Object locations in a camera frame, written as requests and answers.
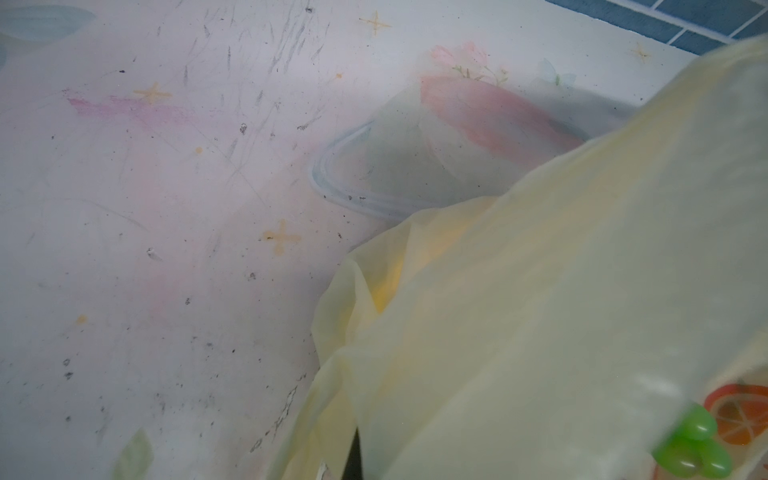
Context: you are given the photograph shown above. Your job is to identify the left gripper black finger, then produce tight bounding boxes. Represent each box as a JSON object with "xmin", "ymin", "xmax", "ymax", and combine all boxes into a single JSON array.
[{"xmin": 341, "ymin": 431, "xmax": 363, "ymax": 480}]

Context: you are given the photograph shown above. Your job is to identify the cream printed plastic bag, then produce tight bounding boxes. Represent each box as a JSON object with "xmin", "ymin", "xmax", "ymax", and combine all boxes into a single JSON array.
[{"xmin": 268, "ymin": 35, "xmax": 767, "ymax": 479}]

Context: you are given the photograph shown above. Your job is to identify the green grape bunch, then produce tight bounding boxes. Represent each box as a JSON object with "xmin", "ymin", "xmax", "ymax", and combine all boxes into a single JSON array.
[{"xmin": 651, "ymin": 403, "xmax": 733, "ymax": 479}]

